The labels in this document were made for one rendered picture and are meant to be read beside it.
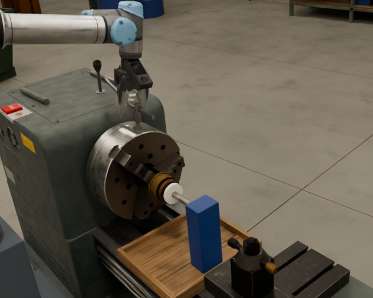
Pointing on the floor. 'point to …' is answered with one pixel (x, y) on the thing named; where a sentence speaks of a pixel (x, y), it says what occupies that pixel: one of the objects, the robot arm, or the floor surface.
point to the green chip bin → (0, 60)
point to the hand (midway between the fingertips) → (132, 113)
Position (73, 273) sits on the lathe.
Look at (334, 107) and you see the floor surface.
